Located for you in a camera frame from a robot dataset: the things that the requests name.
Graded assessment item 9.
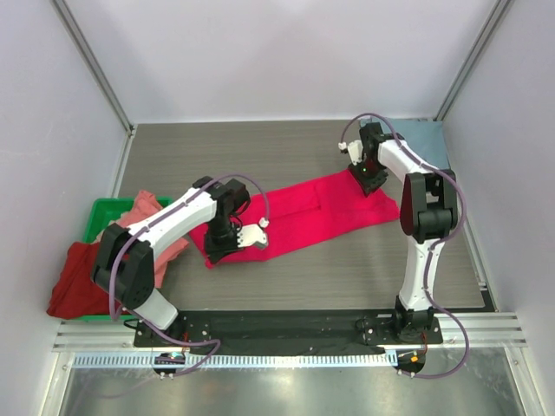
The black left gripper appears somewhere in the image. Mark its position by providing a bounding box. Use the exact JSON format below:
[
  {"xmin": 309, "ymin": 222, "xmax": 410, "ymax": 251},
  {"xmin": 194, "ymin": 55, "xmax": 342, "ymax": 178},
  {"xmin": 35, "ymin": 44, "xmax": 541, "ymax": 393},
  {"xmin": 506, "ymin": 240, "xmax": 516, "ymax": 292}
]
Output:
[{"xmin": 204, "ymin": 217, "xmax": 245, "ymax": 265}]

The hot pink t shirt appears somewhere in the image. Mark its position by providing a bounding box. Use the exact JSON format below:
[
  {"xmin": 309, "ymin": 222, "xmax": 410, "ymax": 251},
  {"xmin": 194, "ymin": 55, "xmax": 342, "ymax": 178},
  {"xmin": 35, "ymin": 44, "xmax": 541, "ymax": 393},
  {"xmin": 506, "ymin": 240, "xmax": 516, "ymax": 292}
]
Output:
[{"xmin": 188, "ymin": 168, "xmax": 401, "ymax": 270}]

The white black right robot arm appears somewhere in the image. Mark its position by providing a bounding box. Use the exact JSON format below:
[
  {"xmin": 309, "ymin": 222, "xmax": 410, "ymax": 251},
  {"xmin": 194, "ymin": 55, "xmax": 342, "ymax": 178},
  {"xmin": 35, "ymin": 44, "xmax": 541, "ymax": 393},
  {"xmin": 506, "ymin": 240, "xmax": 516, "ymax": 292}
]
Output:
[{"xmin": 341, "ymin": 122, "xmax": 459, "ymax": 344}]

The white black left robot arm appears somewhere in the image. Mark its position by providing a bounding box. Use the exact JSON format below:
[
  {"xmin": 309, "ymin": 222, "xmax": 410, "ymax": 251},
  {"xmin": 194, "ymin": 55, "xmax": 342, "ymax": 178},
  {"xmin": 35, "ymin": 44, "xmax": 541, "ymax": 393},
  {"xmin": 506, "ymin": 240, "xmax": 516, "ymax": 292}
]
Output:
[{"xmin": 91, "ymin": 177, "xmax": 250, "ymax": 347}]

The folded blue t shirt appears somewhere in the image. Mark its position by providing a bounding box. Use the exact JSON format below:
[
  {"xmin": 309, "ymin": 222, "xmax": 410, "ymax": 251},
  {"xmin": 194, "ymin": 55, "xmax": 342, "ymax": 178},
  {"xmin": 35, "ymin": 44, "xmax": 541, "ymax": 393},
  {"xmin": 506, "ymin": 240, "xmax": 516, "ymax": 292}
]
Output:
[{"xmin": 389, "ymin": 119, "xmax": 450, "ymax": 169}]

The salmon pink t shirt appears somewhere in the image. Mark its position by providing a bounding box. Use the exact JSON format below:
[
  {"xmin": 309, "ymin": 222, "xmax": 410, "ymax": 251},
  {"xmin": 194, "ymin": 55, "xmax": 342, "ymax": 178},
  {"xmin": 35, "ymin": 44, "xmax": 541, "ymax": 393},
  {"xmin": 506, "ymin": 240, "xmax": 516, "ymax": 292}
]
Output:
[{"xmin": 95, "ymin": 189, "xmax": 191, "ymax": 289}]

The green plastic bin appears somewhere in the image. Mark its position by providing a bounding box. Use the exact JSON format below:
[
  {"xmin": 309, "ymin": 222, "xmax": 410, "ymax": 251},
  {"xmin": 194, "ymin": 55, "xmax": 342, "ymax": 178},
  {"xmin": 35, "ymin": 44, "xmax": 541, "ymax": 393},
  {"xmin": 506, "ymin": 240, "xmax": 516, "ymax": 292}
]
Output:
[{"xmin": 77, "ymin": 197, "xmax": 174, "ymax": 324}]

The dark red t shirt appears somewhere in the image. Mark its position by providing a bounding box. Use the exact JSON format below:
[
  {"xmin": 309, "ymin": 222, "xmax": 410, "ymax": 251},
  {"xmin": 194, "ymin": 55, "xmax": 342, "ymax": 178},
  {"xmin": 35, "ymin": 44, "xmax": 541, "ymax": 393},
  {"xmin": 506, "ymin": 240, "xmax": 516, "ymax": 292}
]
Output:
[{"xmin": 46, "ymin": 242, "xmax": 109, "ymax": 320}]

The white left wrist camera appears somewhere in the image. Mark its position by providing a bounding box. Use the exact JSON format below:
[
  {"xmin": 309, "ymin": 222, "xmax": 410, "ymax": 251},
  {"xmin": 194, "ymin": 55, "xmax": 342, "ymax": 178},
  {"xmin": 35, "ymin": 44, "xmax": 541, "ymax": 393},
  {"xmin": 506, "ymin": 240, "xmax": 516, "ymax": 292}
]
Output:
[{"xmin": 237, "ymin": 218, "xmax": 270, "ymax": 250}]

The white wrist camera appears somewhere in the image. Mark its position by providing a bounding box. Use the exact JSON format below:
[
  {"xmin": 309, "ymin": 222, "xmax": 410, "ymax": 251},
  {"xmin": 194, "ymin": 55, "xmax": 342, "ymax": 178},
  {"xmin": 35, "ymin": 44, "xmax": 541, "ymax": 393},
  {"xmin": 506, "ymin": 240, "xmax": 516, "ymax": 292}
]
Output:
[
  {"xmin": 338, "ymin": 140, "xmax": 363, "ymax": 166},
  {"xmin": 237, "ymin": 218, "xmax": 270, "ymax": 250}
]

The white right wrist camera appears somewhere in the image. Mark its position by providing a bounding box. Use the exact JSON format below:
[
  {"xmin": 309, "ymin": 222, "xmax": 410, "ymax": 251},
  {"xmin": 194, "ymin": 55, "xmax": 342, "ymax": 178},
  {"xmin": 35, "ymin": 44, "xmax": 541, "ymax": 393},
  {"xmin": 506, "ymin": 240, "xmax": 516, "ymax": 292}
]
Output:
[{"xmin": 338, "ymin": 140, "xmax": 363, "ymax": 166}]

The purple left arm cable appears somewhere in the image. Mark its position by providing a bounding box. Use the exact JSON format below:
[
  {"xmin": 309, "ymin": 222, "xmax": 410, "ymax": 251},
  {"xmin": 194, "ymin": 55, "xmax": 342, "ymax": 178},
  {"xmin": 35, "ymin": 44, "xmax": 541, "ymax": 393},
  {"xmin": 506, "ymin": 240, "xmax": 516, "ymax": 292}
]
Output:
[{"xmin": 106, "ymin": 172, "xmax": 271, "ymax": 375}]

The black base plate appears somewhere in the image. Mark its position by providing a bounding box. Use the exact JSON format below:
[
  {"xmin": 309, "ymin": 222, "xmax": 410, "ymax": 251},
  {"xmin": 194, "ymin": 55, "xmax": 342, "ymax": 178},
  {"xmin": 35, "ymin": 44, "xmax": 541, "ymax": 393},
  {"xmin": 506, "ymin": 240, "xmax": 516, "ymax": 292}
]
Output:
[{"xmin": 132, "ymin": 309, "xmax": 444, "ymax": 357}]

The aluminium frame rail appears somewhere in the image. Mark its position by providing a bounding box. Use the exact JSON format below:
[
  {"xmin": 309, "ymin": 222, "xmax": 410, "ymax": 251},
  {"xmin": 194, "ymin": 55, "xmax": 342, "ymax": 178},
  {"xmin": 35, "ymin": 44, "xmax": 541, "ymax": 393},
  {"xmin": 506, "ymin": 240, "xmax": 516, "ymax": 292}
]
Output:
[{"xmin": 51, "ymin": 312, "xmax": 528, "ymax": 353}]

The slotted white cable duct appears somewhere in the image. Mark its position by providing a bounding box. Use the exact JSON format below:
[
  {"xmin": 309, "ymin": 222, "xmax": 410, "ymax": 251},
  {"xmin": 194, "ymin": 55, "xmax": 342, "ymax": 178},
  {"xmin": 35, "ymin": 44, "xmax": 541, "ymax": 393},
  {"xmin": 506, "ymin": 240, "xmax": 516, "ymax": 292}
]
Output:
[{"xmin": 72, "ymin": 351, "xmax": 398, "ymax": 370}]

